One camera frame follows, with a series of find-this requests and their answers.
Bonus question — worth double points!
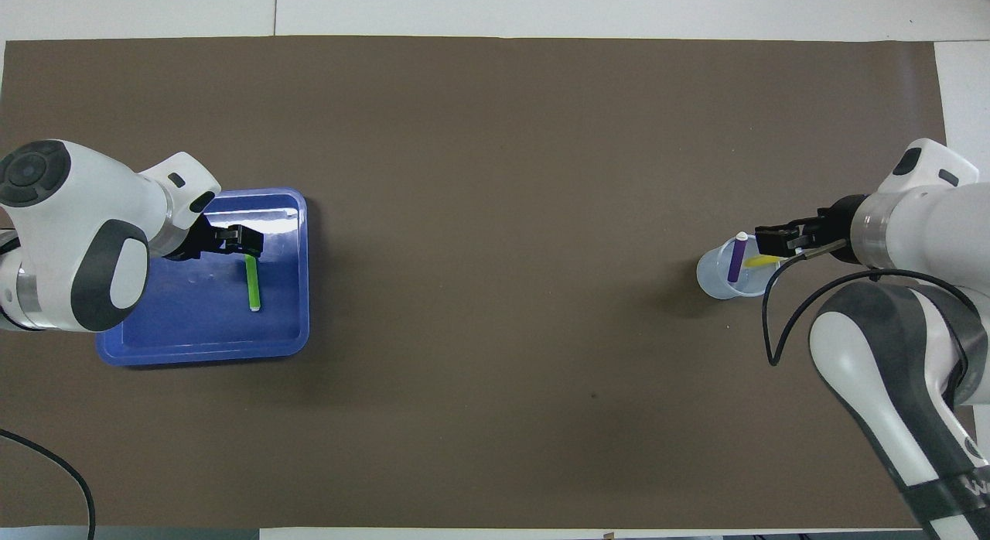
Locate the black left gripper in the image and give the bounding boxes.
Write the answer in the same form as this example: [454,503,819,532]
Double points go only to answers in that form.
[166,215,264,262]

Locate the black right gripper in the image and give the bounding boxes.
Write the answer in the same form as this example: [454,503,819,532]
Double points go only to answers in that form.
[755,194,867,262]

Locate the purple marker pen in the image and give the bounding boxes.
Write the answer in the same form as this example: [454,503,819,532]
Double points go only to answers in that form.
[727,231,749,284]

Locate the clear plastic cup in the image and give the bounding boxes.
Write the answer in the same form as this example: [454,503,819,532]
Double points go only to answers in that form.
[696,234,781,301]

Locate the blue plastic tray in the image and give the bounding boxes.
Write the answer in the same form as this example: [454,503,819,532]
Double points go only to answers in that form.
[95,187,310,367]

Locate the brown table mat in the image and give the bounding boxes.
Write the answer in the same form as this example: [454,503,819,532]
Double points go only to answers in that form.
[0,36,987,529]

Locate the black cable trailing left arm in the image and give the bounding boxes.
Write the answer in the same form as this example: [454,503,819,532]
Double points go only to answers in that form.
[0,428,97,540]

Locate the right arm black velcro strap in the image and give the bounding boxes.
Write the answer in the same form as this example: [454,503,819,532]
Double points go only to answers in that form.
[901,455,990,525]

